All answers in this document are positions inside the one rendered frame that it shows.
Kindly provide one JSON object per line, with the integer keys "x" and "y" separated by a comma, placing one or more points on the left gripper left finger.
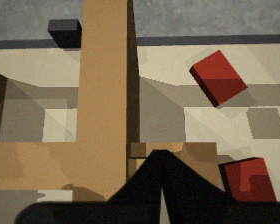
{"x": 137, "y": 202}

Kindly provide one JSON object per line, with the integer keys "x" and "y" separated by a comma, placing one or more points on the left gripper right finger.
{"x": 191, "y": 199}

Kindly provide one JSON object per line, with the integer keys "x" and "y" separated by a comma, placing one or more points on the tan wooden rail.
{"x": 50, "y": 165}

